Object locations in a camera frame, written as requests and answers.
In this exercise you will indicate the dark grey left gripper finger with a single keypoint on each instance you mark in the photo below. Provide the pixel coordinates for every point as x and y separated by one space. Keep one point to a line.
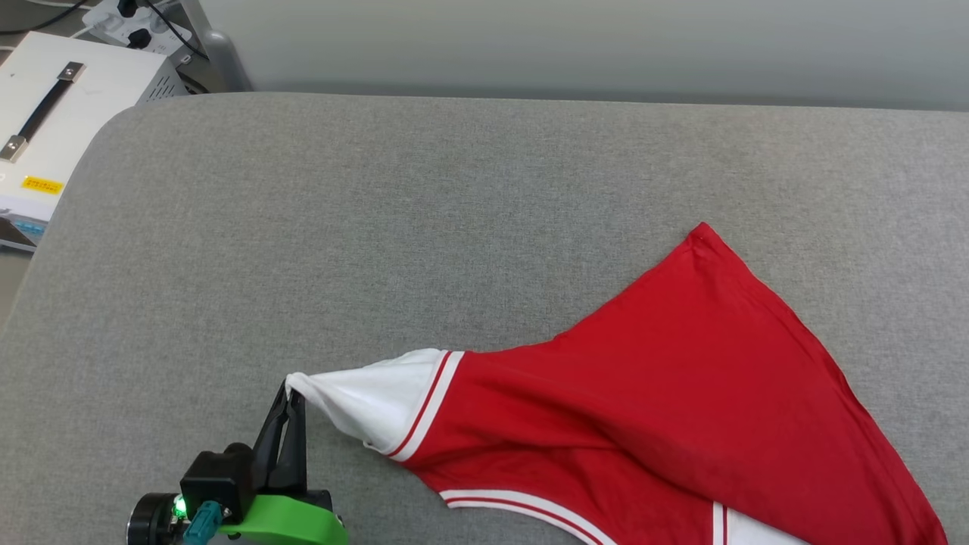
266 454
294 454

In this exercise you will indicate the green white left gripper body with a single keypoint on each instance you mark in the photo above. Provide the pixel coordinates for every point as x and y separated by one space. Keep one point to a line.
291 522

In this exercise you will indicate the red and white jersey garment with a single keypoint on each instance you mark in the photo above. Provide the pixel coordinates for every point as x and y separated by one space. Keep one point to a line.
666 409

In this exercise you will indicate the white metal equipment box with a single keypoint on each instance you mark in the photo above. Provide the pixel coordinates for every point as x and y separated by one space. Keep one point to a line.
83 121

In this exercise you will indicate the grey metal leg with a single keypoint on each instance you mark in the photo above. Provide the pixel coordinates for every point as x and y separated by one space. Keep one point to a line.
219 53

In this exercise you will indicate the white power strip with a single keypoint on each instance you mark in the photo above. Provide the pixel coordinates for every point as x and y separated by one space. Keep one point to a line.
132 26

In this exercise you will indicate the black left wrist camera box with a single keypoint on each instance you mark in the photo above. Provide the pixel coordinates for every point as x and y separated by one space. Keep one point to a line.
216 481

